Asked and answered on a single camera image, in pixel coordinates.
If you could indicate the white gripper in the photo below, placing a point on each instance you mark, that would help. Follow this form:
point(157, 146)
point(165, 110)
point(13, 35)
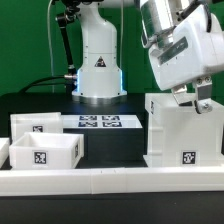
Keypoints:
point(193, 54)

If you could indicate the white drawer cabinet box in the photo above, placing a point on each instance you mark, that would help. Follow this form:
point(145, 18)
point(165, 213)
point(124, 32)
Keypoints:
point(180, 137)

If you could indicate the white drawer tray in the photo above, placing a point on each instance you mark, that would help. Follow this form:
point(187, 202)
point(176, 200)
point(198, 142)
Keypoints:
point(51, 151)
point(35, 122)

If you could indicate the white front drawer tray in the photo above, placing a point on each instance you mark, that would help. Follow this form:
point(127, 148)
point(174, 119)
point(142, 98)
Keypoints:
point(51, 151)

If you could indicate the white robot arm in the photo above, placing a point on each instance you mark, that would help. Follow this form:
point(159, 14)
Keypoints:
point(93, 42)

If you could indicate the white fiducial marker sheet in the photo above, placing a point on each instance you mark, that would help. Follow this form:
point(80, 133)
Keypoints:
point(100, 121)

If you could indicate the white left barrier rail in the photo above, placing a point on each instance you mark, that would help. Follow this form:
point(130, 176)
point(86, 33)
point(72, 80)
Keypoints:
point(4, 150)

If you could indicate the white barrier rail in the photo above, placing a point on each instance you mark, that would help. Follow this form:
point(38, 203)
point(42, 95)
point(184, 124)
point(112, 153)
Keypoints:
point(114, 180)
point(4, 150)

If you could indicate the white front barrier rail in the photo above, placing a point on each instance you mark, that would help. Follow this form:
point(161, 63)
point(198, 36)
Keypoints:
point(114, 180)

